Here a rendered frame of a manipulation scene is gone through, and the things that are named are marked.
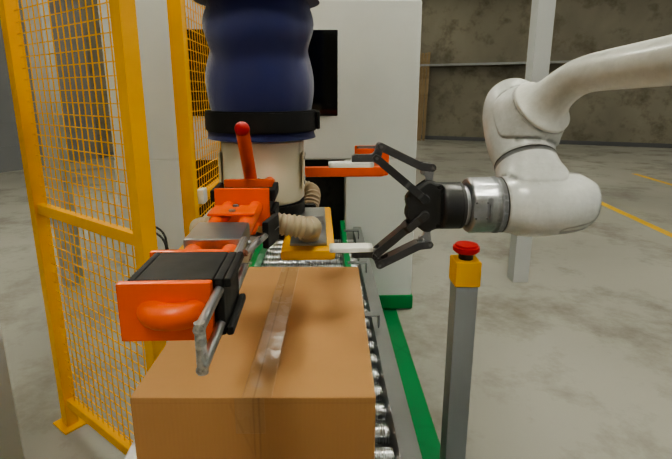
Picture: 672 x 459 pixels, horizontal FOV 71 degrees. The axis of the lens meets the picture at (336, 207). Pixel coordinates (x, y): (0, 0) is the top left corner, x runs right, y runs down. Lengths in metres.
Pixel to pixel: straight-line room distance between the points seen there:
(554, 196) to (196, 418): 0.67
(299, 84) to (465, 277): 0.68
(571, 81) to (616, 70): 0.08
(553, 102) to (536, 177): 0.12
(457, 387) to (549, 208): 0.79
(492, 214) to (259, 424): 0.50
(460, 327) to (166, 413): 0.80
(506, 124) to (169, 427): 0.74
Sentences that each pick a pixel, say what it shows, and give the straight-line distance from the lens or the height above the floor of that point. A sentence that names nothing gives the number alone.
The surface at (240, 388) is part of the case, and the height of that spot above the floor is 0.95.
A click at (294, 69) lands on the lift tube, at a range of 0.92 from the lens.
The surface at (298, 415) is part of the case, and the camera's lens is 0.85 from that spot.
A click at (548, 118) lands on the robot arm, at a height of 1.39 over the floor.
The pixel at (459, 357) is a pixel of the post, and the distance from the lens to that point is 1.40.
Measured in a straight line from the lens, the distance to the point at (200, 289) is 0.39.
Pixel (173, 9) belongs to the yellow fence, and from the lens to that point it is 1.94.
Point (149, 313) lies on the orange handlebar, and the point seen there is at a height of 1.26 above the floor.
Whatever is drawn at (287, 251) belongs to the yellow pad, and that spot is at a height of 1.15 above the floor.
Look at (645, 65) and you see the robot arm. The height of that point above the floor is 1.46.
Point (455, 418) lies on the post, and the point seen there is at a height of 0.53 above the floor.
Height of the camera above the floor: 1.43
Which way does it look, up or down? 13 degrees down
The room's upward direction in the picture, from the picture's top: straight up
